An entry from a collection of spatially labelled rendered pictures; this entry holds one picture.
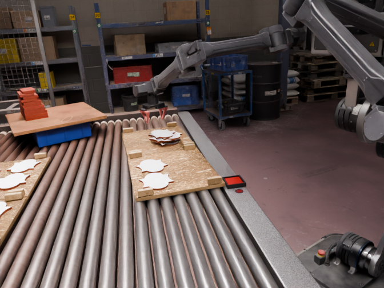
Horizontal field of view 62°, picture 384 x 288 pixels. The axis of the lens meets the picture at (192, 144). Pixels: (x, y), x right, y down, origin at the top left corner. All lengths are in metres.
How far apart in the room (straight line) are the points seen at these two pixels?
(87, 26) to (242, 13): 2.88
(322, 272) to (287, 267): 1.02
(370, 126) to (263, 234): 0.49
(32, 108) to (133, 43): 3.75
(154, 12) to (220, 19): 1.27
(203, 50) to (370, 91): 0.63
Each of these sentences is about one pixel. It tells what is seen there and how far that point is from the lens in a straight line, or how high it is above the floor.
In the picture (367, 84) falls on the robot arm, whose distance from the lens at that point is 0.81.
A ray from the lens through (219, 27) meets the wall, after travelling 6.58.
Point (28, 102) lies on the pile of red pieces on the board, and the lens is 2.11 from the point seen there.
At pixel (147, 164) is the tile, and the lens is 1.46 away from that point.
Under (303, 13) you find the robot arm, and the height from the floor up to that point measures 1.53.
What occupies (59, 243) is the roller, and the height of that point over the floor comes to 0.92.
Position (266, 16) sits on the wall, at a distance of 6.95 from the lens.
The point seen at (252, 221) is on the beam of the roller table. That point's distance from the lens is 1.09.
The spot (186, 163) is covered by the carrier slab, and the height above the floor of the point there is 0.94.
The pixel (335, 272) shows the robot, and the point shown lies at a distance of 1.97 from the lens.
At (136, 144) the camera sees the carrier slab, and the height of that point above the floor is 0.94.
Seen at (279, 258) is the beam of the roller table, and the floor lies 0.92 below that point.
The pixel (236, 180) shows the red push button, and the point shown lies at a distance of 1.30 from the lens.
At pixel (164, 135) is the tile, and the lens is 1.69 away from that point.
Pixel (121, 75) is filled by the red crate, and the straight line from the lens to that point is 5.62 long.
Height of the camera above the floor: 1.52
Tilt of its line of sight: 20 degrees down
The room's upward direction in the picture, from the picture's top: 3 degrees counter-clockwise
